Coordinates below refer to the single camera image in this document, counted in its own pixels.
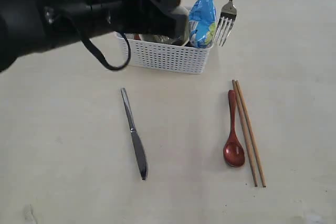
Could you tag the shiny steel cup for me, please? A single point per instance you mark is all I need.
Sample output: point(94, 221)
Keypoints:
point(164, 39)

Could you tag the blue snack packet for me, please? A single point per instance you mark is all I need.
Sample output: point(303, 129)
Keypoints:
point(202, 23)

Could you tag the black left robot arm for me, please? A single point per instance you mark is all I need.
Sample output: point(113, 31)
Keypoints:
point(33, 26)

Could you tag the white perforated plastic basket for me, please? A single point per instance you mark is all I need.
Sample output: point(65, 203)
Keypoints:
point(165, 57)

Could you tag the dark red wooden spoon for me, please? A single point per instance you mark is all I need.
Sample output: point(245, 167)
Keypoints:
point(233, 151)

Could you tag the steel table fork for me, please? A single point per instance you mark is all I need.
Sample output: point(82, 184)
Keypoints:
point(225, 23)

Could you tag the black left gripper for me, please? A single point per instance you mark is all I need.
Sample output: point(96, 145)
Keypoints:
point(127, 16)

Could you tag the steel table knife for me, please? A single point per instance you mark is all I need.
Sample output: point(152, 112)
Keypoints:
point(137, 143)

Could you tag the brown wooden chopstick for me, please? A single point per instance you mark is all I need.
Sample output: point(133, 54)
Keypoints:
point(252, 137)
point(245, 134)

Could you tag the cream ceramic bowl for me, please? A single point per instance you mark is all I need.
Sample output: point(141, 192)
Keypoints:
point(183, 38)

